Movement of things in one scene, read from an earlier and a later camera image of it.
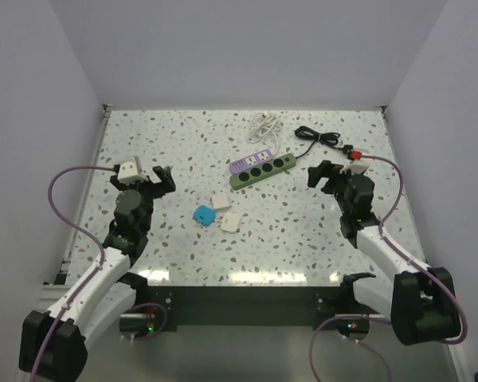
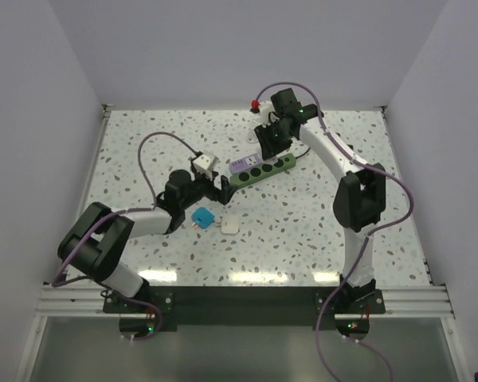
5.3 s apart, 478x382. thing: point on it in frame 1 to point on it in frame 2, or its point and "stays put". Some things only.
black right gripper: [325, 170] to [269, 148]
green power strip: [280, 164] stays put
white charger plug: [229, 221] stays put
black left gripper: [164, 186] to [222, 195]
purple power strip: [250, 161] stays put
